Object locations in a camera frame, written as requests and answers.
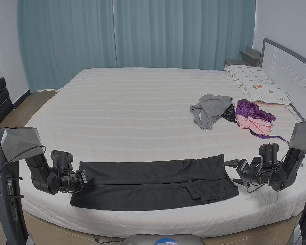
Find purple garment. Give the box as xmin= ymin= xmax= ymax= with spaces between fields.
xmin=235 ymin=99 xmax=290 ymax=143

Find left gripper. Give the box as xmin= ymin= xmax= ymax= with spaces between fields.
xmin=69 ymin=170 xmax=94 ymax=191

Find pink garment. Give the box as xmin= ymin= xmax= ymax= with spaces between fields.
xmin=236 ymin=114 xmax=272 ymax=135

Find grey bedside table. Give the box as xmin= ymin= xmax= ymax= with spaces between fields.
xmin=225 ymin=46 xmax=260 ymax=67

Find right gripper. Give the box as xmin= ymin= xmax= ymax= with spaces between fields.
xmin=222 ymin=159 xmax=260 ymax=187

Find white printed pillow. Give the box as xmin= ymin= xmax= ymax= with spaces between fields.
xmin=223 ymin=65 xmax=292 ymax=105

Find black T-shirt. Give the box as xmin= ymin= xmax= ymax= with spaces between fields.
xmin=70 ymin=154 xmax=240 ymax=211

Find bed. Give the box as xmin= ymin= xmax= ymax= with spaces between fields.
xmin=0 ymin=38 xmax=306 ymax=239

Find grey garment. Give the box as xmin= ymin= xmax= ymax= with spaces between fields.
xmin=189 ymin=94 xmax=233 ymax=132

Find black patterned garment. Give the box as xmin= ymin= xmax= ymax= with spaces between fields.
xmin=220 ymin=104 xmax=237 ymax=123

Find blue-green curtain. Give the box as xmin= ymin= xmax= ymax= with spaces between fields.
xmin=16 ymin=0 xmax=117 ymax=94
xmin=112 ymin=0 xmax=255 ymax=71

